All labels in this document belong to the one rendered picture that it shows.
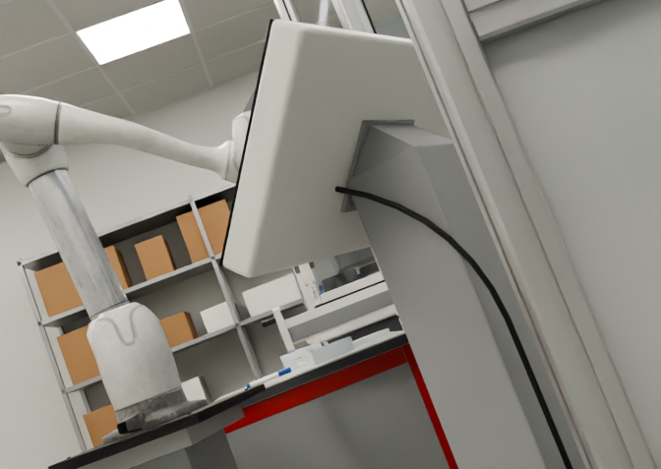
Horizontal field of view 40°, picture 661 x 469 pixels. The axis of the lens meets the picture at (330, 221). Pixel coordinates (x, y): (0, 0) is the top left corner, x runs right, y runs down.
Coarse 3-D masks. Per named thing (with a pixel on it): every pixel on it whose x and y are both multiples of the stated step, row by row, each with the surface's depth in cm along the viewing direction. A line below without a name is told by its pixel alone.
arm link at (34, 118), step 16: (0, 96) 207; (16, 96) 207; (32, 96) 208; (0, 112) 204; (16, 112) 204; (32, 112) 205; (48, 112) 206; (0, 128) 205; (16, 128) 205; (32, 128) 205; (48, 128) 206; (16, 144) 210; (32, 144) 210; (48, 144) 210
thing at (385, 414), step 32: (352, 352) 231; (384, 352) 231; (288, 384) 229; (320, 384) 230; (352, 384) 231; (384, 384) 231; (416, 384) 232; (256, 416) 229; (288, 416) 229; (320, 416) 229; (352, 416) 230; (384, 416) 230; (416, 416) 230; (256, 448) 228; (288, 448) 228; (320, 448) 228; (352, 448) 229; (384, 448) 229; (416, 448) 229; (448, 448) 230
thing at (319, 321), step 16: (368, 288) 210; (384, 288) 211; (336, 304) 210; (352, 304) 210; (368, 304) 210; (384, 304) 210; (288, 320) 209; (304, 320) 209; (320, 320) 209; (336, 320) 209; (352, 320) 209; (304, 336) 208
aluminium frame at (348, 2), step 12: (276, 0) 273; (336, 0) 178; (348, 0) 176; (360, 0) 176; (336, 12) 183; (348, 12) 175; (360, 12) 175; (348, 24) 175; (360, 24) 175; (372, 24) 176
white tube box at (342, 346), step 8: (336, 344) 246; (344, 344) 247; (352, 344) 247; (312, 352) 243; (320, 352) 244; (328, 352) 245; (336, 352) 245; (344, 352) 246; (312, 360) 244; (320, 360) 243
